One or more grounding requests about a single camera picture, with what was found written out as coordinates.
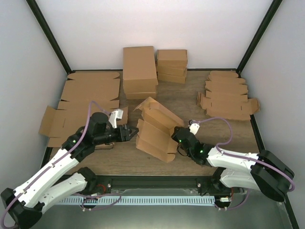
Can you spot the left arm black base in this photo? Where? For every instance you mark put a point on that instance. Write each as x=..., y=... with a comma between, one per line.
x=100, y=185

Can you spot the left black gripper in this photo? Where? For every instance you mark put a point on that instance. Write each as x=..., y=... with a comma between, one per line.
x=127, y=131

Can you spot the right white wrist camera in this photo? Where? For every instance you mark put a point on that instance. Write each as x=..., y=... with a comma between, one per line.
x=193, y=126

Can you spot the small folded box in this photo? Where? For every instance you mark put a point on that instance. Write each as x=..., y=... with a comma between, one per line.
x=171, y=78
x=172, y=58
x=171, y=70

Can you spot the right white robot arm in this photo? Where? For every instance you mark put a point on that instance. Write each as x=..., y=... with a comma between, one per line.
x=263, y=171

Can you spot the top large folded box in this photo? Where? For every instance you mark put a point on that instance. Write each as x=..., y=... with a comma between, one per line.
x=139, y=70

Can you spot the light blue slotted cable duct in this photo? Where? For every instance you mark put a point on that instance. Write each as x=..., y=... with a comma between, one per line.
x=142, y=201

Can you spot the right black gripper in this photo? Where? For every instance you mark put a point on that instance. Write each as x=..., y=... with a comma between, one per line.
x=174, y=135

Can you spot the small flat cardboard blank stack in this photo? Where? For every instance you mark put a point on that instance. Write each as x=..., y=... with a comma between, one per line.
x=226, y=96

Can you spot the top small folded box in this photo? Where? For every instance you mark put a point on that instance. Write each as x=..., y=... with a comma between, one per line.
x=172, y=58

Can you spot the black front frame rail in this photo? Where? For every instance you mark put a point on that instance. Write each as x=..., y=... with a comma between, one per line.
x=152, y=182

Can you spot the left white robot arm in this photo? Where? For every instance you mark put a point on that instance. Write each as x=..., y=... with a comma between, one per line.
x=28, y=202

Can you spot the right black frame post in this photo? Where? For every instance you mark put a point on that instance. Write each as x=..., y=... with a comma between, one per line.
x=275, y=4

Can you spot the black frame post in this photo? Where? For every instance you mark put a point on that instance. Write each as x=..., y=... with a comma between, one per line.
x=275, y=4
x=48, y=33

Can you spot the large flat cardboard blank stack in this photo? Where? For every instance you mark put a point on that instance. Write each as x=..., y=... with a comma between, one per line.
x=79, y=90

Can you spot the bottom small folded box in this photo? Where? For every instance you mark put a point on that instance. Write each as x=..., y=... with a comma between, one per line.
x=171, y=78

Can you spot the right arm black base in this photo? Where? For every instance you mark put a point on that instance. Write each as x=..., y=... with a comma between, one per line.
x=212, y=186

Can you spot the middle small folded box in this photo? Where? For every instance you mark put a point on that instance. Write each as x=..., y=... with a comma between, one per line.
x=171, y=70

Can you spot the bottom large folded box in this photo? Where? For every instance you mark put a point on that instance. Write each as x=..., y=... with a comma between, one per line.
x=138, y=96

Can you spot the small cardboard box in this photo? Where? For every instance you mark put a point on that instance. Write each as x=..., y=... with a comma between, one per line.
x=155, y=129

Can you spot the left black frame post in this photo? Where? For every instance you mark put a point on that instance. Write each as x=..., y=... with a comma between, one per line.
x=48, y=33

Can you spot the large folded box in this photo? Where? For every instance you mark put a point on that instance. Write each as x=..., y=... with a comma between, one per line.
x=139, y=70
x=138, y=96

